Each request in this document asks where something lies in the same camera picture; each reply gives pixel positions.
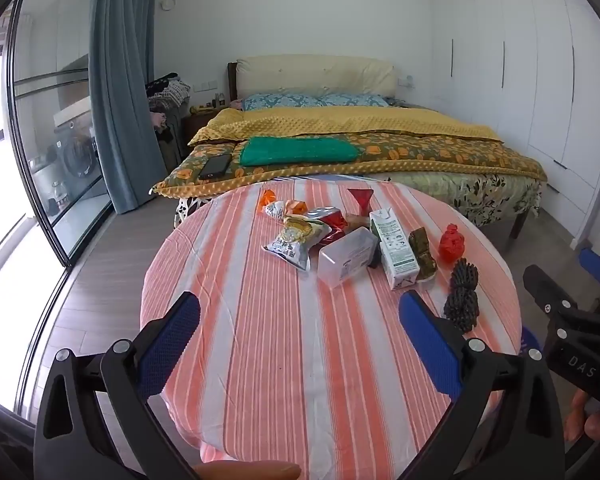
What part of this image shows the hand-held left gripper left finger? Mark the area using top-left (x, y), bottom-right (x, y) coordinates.
top-left (32, 291), bottom-right (202, 480)

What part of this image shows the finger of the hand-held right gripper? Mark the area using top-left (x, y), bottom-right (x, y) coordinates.
top-left (522, 264), bottom-right (583, 318)
top-left (579, 247), bottom-right (600, 287)

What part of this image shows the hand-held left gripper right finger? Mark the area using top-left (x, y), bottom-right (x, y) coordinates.
top-left (398, 290), bottom-right (566, 480)

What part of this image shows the black rope bundle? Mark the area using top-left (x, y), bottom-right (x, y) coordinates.
top-left (442, 258), bottom-right (481, 334)

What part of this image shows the knotted red plastic bag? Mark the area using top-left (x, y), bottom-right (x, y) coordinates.
top-left (439, 223), bottom-right (467, 265)

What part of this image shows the clear plastic container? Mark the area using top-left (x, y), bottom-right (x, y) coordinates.
top-left (317, 226), bottom-right (382, 289)

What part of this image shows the yellow white snack bag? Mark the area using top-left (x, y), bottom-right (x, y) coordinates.
top-left (263, 215), bottom-right (332, 271)

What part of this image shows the person's right hand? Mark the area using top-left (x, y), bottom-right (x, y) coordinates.
top-left (564, 389), bottom-right (600, 447)

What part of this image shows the person's left hand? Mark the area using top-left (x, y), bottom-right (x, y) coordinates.
top-left (192, 461), bottom-right (302, 480)

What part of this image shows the blue slipper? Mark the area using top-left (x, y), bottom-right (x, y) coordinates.
top-left (519, 325), bottom-right (544, 357)

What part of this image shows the wooden bed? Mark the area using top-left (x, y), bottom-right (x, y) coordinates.
top-left (151, 55), bottom-right (548, 239)

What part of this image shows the dark green wrapper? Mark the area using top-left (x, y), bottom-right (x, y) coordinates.
top-left (409, 226), bottom-right (437, 281)

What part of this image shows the white green drink carton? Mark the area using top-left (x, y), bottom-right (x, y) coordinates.
top-left (369, 207), bottom-right (421, 291)

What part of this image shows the leaf print bed sheet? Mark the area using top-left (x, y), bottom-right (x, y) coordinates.
top-left (395, 170), bottom-right (543, 227)

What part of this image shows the orange white striped tablecloth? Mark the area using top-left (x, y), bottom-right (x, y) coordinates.
top-left (140, 176), bottom-right (523, 478)

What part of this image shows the white lace pattern stool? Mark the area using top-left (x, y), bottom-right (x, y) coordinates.
top-left (174, 195), bottom-right (216, 229)

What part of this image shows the brown paper wrapper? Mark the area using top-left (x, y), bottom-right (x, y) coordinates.
top-left (344, 212), bottom-right (373, 233)

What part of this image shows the red foil snack bag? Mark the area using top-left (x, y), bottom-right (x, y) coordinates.
top-left (307, 207), bottom-right (351, 246)

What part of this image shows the red plastic funnel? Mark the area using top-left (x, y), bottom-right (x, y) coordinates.
top-left (346, 188), bottom-right (376, 217)

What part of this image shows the orange floral quilt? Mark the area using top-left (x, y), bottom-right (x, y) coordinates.
top-left (151, 131), bottom-right (548, 200)

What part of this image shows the black smartphone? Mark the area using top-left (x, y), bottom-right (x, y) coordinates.
top-left (198, 154), bottom-right (233, 180)

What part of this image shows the grey washing machine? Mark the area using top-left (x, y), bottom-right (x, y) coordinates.
top-left (54, 109), bottom-right (102, 182)

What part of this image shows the dark wooden nightstand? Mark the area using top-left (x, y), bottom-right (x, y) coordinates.
top-left (182, 106), bottom-right (227, 149)

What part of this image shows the white wardrobe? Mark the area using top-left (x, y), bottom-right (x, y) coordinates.
top-left (427, 0), bottom-right (600, 257)

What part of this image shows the green folded cloth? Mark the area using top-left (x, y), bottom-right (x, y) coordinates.
top-left (239, 136), bottom-right (357, 167)

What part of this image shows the yellow dotted blanket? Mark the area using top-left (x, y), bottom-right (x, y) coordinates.
top-left (187, 106), bottom-right (504, 147)

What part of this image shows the pile of clothes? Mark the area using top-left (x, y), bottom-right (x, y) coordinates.
top-left (147, 73), bottom-right (191, 143)

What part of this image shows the blue grey curtain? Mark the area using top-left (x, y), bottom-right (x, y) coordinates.
top-left (88, 0), bottom-right (161, 215)

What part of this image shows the blue floral pillow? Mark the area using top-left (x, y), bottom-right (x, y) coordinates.
top-left (320, 92), bottom-right (391, 108)
top-left (242, 92), bottom-right (327, 112)

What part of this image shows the cream headboard cushion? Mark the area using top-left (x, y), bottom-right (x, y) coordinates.
top-left (236, 55), bottom-right (398, 104)

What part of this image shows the black framed glass door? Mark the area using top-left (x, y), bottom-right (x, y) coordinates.
top-left (0, 0), bottom-right (117, 272)

